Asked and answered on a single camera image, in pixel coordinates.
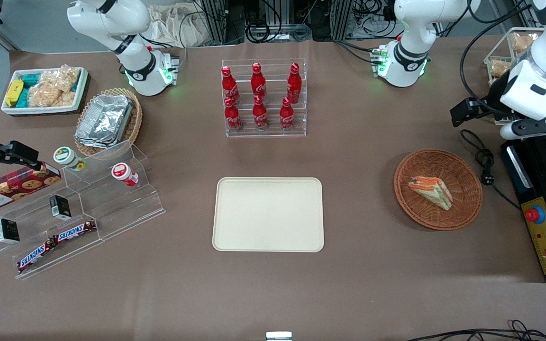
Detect oval light wicker basket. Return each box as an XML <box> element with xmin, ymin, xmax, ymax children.
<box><xmin>73</xmin><ymin>87</ymin><xmax>144</xmax><ymax>157</ymax></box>

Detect beige cloth bag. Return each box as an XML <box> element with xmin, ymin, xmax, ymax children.
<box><xmin>147</xmin><ymin>3</ymin><xmax>208</xmax><ymax>48</ymax></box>

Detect red lidded yogurt cup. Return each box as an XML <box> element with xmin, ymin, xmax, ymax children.
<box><xmin>111</xmin><ymin>162</ymin><xmax>139</xmax><ymax>187</ymax></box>

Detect black power cable with plug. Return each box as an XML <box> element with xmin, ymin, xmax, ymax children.
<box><xmin>460</xmin><ymin>129</ymin><xmax>523</xmax><ymax>212</ymax></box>

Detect green lidded yogurt cup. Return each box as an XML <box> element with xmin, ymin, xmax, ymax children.
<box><xmin>53</xmin><ymin>146</ymin><xmax>87</xmax><ymax>171</ymax></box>

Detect round brown wicker basket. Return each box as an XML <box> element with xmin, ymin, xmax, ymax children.
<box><xmin>393</xmin><ymin>149</ymin><xmax>484</xmax><ymax>232</ymax></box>

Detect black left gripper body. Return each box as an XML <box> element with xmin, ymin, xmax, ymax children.
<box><xmin>479</xmin><ymin>74</ymin><xmax>516</xmax><ymax>117</ymax></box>

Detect teal snack packet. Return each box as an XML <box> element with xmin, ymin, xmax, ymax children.
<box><xmin>18</xmin><ymin>72</ymin><xmax>42</xmax><ymax>108</ymax></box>

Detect white wire rack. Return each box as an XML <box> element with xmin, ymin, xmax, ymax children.
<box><xmin>483</xmin><ymin>27</ymin><xmax>546</xmax><ymax>127</ymax></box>

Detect white rectangular snack tray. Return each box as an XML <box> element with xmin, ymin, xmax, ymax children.
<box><xmin>1</xmin><ymin>66</ymin><xmax>90</xmax><ymax>116</ymax></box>

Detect clear acrylic step shelf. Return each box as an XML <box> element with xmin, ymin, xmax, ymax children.
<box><xmin>0</xmin><ymin>139</ymin><xmax>166</xmax><ymax>280</ymax></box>

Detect clear acrylic bottle rack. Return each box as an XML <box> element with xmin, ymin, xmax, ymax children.
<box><xmin>220</xmin><ymin>58</ymin><xmax>308</xmax><ymax>138</ymax></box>

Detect Snickers chocolate bar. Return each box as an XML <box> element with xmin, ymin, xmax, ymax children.
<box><xmin>17</xmin><ymin>239</ymin><xmax>58</xmax><ymax>275</ymax></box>
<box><xmin>54</xmin><ymin>220</ymin><xmax>98</xmax><ymax>243</ymax></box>

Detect stacked foil containers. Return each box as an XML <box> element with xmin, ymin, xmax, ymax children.
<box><xmin>74</xmin><ymin>94</ymin><xmax>134</xmax><ymax>149</ymax></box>

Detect black base cables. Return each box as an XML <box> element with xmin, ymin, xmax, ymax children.
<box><xmin>334</xmin><ymin>39</ymin><xmax>383</xmax><ymax>65</ymax></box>

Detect red cola bottle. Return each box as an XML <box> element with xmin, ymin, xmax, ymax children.
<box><xmin>286</xmin><ymin>62</ymin><xmax>302</xmax><ymax>103</ymax></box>
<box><xmin>224</xmin><ymin>97</ymin><xmax>243</xmax><ymax>132</ymax></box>
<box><xmin>279</xmin><ymin>97</ymin><xmax>296</xmax><ymax>131</ymax></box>
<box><xmin>221</xmin><ymin>66</ymin><xmax>240</xmax><ymax>104</ymax></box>
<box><xmin>252</xmin><ymin>95</ymin><xmax>270</xmax><ymax>131</ymax></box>
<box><xmin>251</xmin><ymin>62</ymin><xmax>267</xmax><ymax>100</ymax></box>

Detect bagged rice crisp snack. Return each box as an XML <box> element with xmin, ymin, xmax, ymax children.
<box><xmin>55</xmin><ymin>65</ymin><xmax>82</xmax><ymax>106</ymax></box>
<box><xmin>27</xmin><ymin>70</ymin><xmax>64</xmax><ymax>108</ymax></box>

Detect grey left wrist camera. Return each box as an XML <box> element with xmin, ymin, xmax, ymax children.
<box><xmin>500</xmin><ymin>117</ymin><xmax>546</xmax><ymax>141</ymax></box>

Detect black cables at table edge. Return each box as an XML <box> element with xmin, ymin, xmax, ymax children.
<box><xmin>405</xmin><ymin>319</ymin><xmax>546</xmax><ymax>341</ymax></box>

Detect coiled black cables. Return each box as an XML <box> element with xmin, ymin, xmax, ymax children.
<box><xmin>245</xmin><ymin>21</ymin><xmax>312</xmax><ymax>44</ymax></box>

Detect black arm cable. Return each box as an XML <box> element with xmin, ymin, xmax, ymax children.
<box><xmin>459</xmin><ymin>0</ymin><xmax>539</xmax><ymax>117</ymax></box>

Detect small black box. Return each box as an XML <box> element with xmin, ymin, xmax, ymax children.
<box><xmin>0</xmin><ymin>217</ymin><xmax>20</xmax><ymax>245</ymax></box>
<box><xmin>49</xmin><ymin>195</ymin><xmax>72</xmax><ymax>221</ymax></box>

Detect red tartan cookie box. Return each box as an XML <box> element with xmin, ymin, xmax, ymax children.
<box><xmin>0</xmin><ymin>162</ymin><xmax>62</xmax><ymax>214</ymax></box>

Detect bagged fried snack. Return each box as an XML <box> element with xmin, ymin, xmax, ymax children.
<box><xmin>490</xmin><ymin>60</ymin><xmax>512</xmax><ymax>79</ymax></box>
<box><xmin>511</xmin><ymin>32</ymin><xmax>537</xmax><ymax>53</ymax></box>

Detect yellow snack packet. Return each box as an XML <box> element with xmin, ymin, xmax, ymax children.
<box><xmin>5</xmin><ymin>79</ymin><xmax>24</xmax><ymax>108</ymax></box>

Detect aluminium frame post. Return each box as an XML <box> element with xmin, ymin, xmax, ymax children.
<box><xmin>331</xmin><ymin>0</ymin><xmax>355</xmax><ymax>41</ymax></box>
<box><xmin>199</xmin><ymin>0</ymin><xmax>246</xmax><ymax>46</ymax></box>

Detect red emergency stop button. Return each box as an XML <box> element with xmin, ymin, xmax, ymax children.
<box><xmin>525</xmin><ymin>206</ymin><xmax>546</xmax><ymax>224</ymax></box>

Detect triangular sandwich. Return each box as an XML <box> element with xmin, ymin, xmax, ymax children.
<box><xmin>408</xmin><ymin>176</ymin><xmax>454</xmax><ymax>212</ymax></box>

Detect beige rectangular tray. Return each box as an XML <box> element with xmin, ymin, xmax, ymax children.
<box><xmin>212</xmin><ymin>177</ymin><xmax>325</xmax><ymax>253</ymax></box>

